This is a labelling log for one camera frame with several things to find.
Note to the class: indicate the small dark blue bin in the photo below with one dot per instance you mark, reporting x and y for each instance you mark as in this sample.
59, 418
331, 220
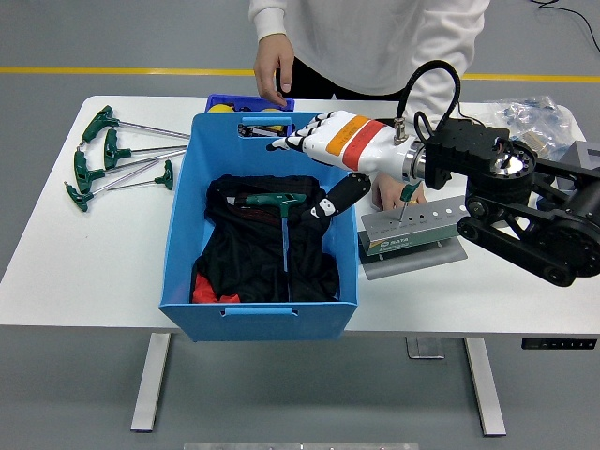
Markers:
234, 100

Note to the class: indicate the grey green hex key stand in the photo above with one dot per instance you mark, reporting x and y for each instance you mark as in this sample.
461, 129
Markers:
412, 239

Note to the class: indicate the tan resistor tape strip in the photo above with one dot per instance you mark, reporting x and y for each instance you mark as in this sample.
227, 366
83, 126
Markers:
539, 140

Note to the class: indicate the red cloth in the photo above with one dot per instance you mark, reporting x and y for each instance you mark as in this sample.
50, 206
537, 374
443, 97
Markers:
204, 290

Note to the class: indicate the black plastic tray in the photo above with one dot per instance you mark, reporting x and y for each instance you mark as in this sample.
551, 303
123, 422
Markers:
387, 122

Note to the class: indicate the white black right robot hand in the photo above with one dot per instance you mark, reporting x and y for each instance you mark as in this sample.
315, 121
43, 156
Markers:
365, 145

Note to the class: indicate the grey block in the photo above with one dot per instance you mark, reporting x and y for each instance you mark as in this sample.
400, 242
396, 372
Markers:
586, 154

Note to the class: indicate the person's right forearm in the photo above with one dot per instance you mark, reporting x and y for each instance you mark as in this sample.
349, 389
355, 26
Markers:
272, 19

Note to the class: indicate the black table control panel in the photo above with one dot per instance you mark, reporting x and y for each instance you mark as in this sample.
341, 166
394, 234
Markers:
558, 343

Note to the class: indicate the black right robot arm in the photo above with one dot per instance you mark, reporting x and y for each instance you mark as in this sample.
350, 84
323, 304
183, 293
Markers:
506, 197

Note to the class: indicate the person's right hand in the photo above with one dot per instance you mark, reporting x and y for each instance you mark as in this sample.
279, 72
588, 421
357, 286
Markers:
272, 65

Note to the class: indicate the person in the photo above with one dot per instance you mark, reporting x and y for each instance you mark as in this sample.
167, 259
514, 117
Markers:
365, 42

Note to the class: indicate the person's left forearm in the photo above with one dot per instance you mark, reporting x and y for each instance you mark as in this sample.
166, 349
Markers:
436, 94

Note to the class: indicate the large blue plastic box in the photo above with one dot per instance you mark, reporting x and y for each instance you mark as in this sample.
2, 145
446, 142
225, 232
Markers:
220, 150

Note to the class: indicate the clear bag of resistors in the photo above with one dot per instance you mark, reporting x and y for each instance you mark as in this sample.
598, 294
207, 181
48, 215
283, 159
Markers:
534, 115

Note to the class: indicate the yellow round object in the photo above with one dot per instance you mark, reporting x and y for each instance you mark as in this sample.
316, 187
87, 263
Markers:
270, 110
220, 109

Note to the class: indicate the white table leg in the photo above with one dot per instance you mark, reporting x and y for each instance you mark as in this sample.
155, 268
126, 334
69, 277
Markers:
487, 389
150, 384

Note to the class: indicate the grey metal table bracket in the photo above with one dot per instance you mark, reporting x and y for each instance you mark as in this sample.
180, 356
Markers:
425, 348

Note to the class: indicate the person's left hand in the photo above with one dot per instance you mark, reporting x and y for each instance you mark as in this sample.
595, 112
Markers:
386, 192

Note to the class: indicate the black cloth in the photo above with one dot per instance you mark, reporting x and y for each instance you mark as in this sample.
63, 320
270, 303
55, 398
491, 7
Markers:
248, 253

